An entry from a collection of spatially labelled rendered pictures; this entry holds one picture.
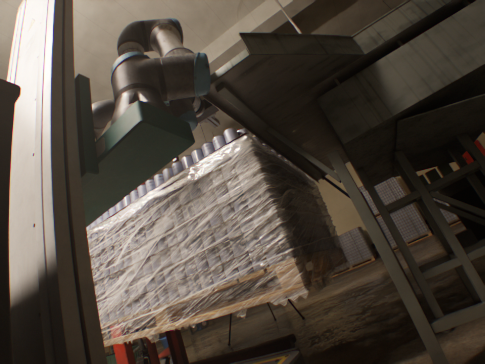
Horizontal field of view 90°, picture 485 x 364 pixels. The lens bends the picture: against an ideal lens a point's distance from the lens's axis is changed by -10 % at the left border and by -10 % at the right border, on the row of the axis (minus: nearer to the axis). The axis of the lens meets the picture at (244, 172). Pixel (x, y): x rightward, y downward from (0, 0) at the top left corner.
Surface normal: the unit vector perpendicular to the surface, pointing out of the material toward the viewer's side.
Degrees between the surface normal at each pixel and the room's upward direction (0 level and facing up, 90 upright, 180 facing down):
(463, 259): 90
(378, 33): 90
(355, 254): 88
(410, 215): 91
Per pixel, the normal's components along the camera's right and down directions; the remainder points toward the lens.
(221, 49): -0.48, -0.21
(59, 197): 0.78, -0.49
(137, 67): 0.20, -0.44
